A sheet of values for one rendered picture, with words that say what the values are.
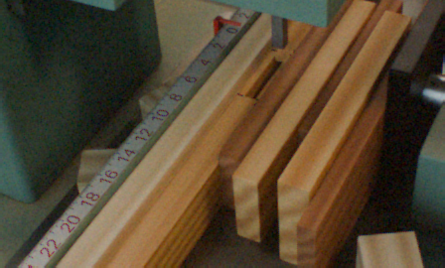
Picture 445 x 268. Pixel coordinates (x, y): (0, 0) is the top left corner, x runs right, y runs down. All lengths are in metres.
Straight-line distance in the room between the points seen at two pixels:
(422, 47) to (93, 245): 0.23
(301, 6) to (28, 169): 0.28
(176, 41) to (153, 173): 0.37
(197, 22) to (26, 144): 0.28
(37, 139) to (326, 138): 0.28
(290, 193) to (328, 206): 0.02
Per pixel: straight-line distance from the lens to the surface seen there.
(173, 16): 0.89
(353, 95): 0.52
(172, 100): 0.54
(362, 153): 0.50
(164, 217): 0.49
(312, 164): 0.47
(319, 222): 0.45
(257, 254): 0.52
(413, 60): 0.51
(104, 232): 0.48
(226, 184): 0.53
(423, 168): 0.51
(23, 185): 0.69
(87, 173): 0.67
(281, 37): 0.58
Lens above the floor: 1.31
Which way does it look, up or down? 42 degrees down
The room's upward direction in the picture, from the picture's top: 5 degrees counter-clockwise
